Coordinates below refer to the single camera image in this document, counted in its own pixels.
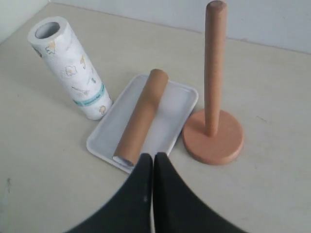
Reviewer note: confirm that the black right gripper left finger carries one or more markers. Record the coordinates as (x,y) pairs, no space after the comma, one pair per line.
(129,210)

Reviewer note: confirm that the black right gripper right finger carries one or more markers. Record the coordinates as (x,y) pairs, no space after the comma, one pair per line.
(177,209)

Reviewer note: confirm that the brown cardboard tube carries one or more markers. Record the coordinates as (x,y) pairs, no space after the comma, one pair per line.
(129,147)

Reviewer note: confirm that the white printed paper towel roll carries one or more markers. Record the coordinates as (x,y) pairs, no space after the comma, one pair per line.
(55,42)

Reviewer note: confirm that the wooden paper towel holder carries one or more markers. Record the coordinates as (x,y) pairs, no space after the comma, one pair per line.
(213,136)

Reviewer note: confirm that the white rectangular plastic tray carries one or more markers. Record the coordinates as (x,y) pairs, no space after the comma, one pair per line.
(177,103)

